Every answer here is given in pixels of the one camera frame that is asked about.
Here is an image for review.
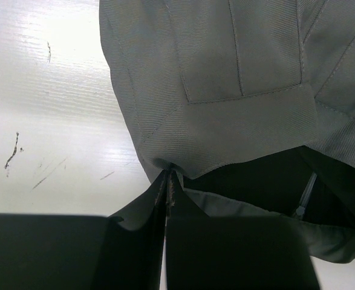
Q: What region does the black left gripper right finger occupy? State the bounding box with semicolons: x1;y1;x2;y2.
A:
166;171;320;289

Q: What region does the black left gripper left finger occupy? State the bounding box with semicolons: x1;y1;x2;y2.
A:
0;172;167;289

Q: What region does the grey pleated skirt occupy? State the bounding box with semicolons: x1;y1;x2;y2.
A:
99;1;355;263

